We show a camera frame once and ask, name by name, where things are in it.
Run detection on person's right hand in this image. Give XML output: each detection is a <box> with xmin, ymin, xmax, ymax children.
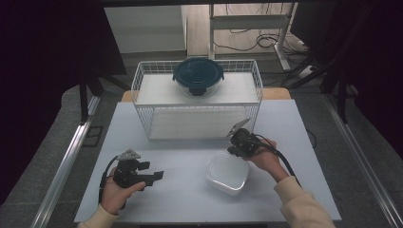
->
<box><xmin>246</xmin><ymin>137</ymin><xmax>291</xmax><ymax>184</ymax></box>

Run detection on round container with dark lid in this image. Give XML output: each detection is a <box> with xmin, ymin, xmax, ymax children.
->
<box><xmin>172</xmin><ymin>56</ymin><xmax>225</xmax><ymax>98</ymax></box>

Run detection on metal floor rail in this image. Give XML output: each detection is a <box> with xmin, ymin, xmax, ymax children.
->
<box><xmin>322</xmin><ymin>93</ymin><xmax>403</xmax><ymax>228</ymax></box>
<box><xmin>29</xmin><ymin>94</ymin><xmax>103</xmax><ymax>228</ymax></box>

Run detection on white square container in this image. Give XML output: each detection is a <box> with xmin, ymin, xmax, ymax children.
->
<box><xmin>205</xmin><ymin>150</ymin><xmax>251</xmax><ymax>197</ymax></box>

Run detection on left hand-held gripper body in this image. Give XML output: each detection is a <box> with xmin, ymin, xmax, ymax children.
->
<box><xmin>113</xmin><ymin>148</ymin><xmax>145</xmax><ymax>188</ymax></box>

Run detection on person's left hand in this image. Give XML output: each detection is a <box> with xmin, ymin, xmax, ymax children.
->
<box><xmin>101</xmin><ymin>167</ymin><xmax>147</xmax><ymax>217</ymax></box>

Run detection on dark floor vent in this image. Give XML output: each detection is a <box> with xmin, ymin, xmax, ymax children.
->
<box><xmin>82</xmin><ymin>125</ymin><xmax>105</xmax><ymax>148</ymax></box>

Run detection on white cabinet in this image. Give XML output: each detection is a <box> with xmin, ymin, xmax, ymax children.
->
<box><xmin>103</xmin><ymin>5</ymin><xmax>188</xmax><ymax>54</ymax></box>

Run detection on thin black cable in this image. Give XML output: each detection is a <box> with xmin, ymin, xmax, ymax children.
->
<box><xmin>305</xmin><ymin>128</ymin><xmax>318</xmax><ymax>150</ymax></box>

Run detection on white wire rack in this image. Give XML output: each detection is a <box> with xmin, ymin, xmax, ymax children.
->
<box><xmin>130</xmin><ymin>59</ymin><xmax>264</xmax><ymax>141</ymax></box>

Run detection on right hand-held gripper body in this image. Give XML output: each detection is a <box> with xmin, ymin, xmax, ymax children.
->
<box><xmin>226</xmin><ymin>118</ymin><xmax>262</xmax><ymax>158</ymax></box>

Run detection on black stand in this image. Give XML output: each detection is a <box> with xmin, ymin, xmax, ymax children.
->
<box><xmin>280</xmin><ymin>56</ymin><xmax>350</xmax><ymax>124</ymax></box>
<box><xmin>77</xmin><ymin>71</ymin><xmax>131</xmax><ymax>125</ymax></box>

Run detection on white desk frame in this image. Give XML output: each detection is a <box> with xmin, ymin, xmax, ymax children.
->
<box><xmin>207</xmin><ymin>2</ymin><xmax>297</xmax><ymax>71</ymax></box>

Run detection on black floor cables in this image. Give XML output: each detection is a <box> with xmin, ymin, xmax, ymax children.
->
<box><xmin>212</xmin><ymin>3</ymin><xmax>313</xmax><ymax>66</ymax></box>

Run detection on wooden table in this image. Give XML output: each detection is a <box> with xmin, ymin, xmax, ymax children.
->
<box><xmin>121</xmin><ymin>87</ymin><xmax>292</xmax><ymax>104</ymax></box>

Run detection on dark curtain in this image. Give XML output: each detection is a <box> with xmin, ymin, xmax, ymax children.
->
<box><xmin>289</xmin><ymin>0</ymin><xmax>403</xmax><ymax>160</ymax></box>
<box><xmin>0</xmin><ymin>0</ymin><xmax>127</xmax><ymax>205</ymax></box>

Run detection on left hand-held gripper cable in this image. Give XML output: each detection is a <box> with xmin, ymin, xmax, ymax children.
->
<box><xmin>98</xmin><ymin>155</ymin><xmax>120</xmax><ymax>204</ymax></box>

